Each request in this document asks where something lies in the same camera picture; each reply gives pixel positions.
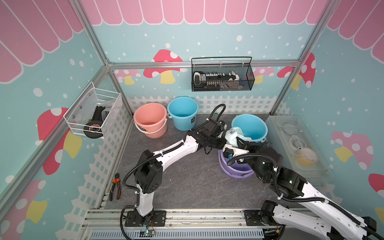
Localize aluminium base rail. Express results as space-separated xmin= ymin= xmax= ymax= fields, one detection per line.
xmin=80 ymin=207 xmax=334 ymax=240

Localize black wire wall basket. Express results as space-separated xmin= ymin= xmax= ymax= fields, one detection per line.
xmin=191 ymin=57 xmax=255 ymax=92

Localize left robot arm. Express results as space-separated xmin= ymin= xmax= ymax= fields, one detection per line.
xmin=119 ymin=104 xmax=227 ymax=240

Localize white wire wall basket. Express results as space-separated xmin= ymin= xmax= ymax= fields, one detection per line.
xmin=64 ymin=83 xmax=123 ymax=139

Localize light green cloth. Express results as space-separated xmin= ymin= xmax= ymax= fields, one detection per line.
xmin=225 ymin=127 xmax=252 ymax=148

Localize red handled pliers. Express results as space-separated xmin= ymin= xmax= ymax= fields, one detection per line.
xmin=109 ymin=173 xmax=121 ymax=201

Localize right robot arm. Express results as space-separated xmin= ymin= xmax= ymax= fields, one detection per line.
xmin=223 ymin=138 xmax=383 ymax=240

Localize purple bucket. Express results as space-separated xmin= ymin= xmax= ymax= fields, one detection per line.
xmin=219 ymin=150 xmax=255 ymax=179

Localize black tape dispenser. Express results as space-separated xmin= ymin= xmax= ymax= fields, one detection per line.
xmin=83 ymin=106 xmax=109 ymax=139

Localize white power strip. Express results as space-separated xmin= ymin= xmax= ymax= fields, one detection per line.
xmin=192 ymin=71 xmax=240 ymax=89

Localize clear plastic storage box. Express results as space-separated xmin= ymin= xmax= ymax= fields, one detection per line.
xmin=266 ymin=116 xmax=334 ymax=189

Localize teal bucket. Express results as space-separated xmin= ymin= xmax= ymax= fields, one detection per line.
xmin=231 ymin=114 xmax=268 ymax=143
xmin=167 ymin=97 xmax=199 ymax=132

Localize pink bucket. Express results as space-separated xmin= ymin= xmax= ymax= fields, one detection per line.
xmin=134 ymin=103 xmax=168 ymax=139

